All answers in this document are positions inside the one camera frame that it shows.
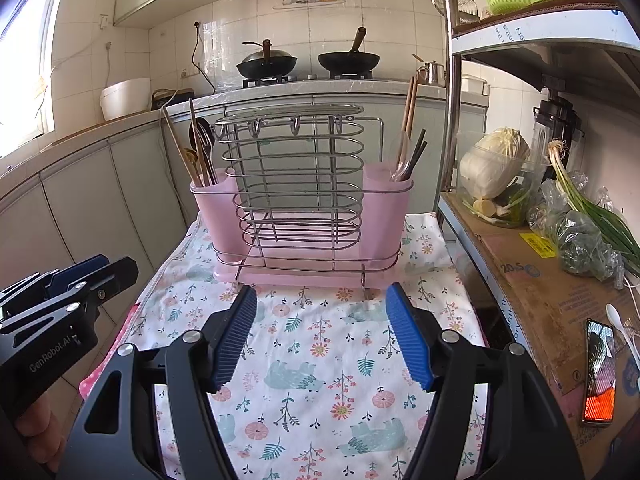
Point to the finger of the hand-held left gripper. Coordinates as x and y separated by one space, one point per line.
80 267
117 275

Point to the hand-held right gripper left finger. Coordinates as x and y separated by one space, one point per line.
235 340

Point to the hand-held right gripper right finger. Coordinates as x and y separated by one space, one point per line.
407 340

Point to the pink plastic utensil cup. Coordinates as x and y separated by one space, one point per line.
385 210
210 210

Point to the light wooden chopstick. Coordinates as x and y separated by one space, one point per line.
414 110
175 135
407 120

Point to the brown wooden chopstick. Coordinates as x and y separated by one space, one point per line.
194 120

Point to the person's left hand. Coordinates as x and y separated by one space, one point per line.
37 430

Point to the pink dotted cloth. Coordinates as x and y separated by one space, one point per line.
100 375

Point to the grey kitchen counter cabinets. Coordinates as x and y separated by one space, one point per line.
90 185

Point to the floral printed cloth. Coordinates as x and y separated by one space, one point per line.
320 360

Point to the pink plastic drip tray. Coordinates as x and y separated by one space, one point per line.
300 275

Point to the black ladle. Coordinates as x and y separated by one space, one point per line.
202 127

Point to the white rice cooker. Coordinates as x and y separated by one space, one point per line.
125 100

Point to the clear plastic bowl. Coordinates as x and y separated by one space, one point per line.
530 210

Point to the smartphone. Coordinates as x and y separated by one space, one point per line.
597 375

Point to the plastic bag of greens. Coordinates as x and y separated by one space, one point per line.
575 240

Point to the napa cabbage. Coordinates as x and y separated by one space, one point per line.
492 160

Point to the white plastic spoon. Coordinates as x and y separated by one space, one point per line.
614 312

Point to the window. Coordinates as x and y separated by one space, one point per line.
25 60

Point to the green onions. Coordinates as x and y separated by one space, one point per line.
607 225

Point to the metal shelf rack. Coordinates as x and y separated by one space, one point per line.
452 110

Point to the black wok with lid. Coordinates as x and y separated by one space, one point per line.
265 65

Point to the white box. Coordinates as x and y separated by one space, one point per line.
472 87

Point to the steel kettle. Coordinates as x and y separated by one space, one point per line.
434 74

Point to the black blender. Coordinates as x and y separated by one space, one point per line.
555 115

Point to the gas stove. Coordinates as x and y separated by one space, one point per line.
310 77

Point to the white wall socket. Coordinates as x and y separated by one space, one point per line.
104 21

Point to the glass wall shelf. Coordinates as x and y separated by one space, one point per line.
310 2

